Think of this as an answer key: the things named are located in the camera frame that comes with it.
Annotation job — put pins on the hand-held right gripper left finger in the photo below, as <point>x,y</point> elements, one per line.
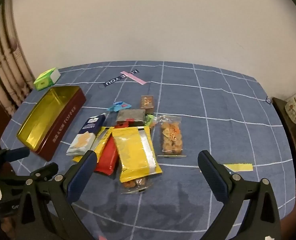
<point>81,177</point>

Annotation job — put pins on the narrow yellow snack packet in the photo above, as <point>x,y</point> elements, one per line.
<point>101,142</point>

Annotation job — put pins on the small dark fabric label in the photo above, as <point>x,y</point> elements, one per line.
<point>268,100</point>

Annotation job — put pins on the red tin box gold interior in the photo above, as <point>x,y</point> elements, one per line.
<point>63,122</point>

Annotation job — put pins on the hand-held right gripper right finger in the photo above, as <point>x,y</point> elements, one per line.
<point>212,177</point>

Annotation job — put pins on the small green candy packet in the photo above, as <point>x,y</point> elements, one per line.
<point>149,119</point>

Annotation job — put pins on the small brown snack box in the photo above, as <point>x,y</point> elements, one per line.
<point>147,102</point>

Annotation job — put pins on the blue checked tablecloth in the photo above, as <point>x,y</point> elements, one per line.
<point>212,105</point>

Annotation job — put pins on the blue candy wrapper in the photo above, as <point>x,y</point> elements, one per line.
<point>119,105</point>

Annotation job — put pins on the clear packet of brown cookies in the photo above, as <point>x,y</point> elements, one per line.
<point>134,184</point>

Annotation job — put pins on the pink tape strip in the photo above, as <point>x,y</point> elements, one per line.
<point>135,78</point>

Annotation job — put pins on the red snack packet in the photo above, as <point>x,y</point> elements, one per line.
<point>106,157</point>

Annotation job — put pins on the large yellow snack packet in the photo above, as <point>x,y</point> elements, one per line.
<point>133,152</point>

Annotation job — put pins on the white and navy snack packet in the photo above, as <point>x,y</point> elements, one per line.
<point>84,137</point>

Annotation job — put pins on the clear packet of orange cookies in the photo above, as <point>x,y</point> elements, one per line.
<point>171,136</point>

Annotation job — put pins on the grey foil snack packet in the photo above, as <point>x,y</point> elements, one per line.
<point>130,116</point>

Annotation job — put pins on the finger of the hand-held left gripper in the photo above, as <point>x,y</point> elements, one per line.
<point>46,169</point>
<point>17,153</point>

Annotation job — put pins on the green tissue pack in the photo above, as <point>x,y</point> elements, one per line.
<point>46,78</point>

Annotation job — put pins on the yellow tape strip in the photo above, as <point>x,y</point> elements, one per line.
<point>240,167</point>

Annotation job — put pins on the long dark fabric label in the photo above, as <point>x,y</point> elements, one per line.
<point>113,82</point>

